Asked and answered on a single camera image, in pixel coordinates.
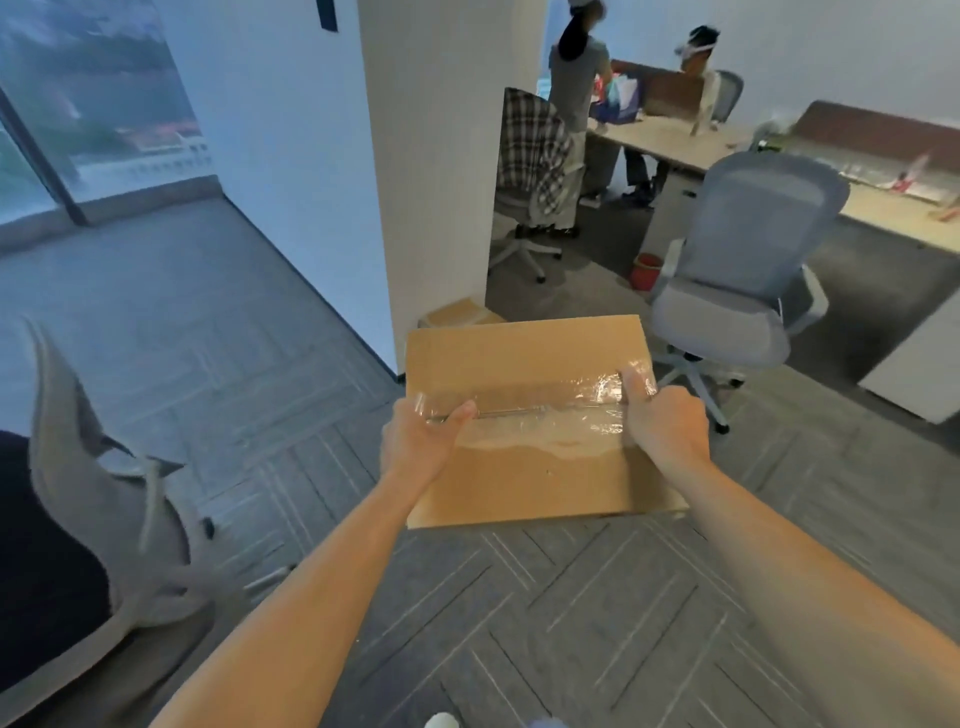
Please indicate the person's left hand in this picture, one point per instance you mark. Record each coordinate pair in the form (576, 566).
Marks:
(413, 452)

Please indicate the person's right hand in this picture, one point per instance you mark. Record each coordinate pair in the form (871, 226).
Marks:
(670, 428)

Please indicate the person's left thumb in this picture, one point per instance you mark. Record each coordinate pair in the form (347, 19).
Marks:
(455, 415)

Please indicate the person's right thumb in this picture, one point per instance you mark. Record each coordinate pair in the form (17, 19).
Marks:
(636, 393)

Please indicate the taped brown cardboard box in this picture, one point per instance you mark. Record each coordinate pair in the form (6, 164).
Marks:
(525, 420)

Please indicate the person's left forearm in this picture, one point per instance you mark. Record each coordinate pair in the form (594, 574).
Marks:
(298, 600)

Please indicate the person's right forearm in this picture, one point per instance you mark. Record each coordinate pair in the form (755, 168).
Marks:
(817, 592)

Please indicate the small brown cardboard box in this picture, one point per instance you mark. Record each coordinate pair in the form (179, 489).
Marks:
(459, 313)

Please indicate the red bucket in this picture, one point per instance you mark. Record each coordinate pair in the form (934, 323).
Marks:
(646, 271)

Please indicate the grey mesh office chair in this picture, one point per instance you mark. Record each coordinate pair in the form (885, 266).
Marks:
(750, 247)

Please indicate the office chair with plaid shirt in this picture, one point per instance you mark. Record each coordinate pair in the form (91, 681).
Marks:
(536, 180)

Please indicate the plaid shirt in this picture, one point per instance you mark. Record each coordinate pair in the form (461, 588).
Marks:
(538, 154)

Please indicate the long beige office desk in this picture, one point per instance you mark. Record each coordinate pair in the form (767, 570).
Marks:
(757, 161)

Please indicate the white cabinet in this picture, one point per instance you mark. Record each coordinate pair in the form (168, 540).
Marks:
(913, 360)

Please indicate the blue box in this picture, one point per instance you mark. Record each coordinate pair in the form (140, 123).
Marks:
(616, 111)

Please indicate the brown desk divider panel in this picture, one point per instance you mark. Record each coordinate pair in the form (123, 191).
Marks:
(673, 93)
(877, 135)

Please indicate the white shoe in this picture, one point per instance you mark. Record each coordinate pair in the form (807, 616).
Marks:
(441, 721)

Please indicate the red and white item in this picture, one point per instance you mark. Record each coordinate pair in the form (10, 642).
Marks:
(911, 180)

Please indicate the grey chair with black seat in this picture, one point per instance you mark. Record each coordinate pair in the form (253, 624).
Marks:
(97, 540)

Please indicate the window frame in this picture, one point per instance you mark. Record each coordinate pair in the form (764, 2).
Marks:
(45, 169)

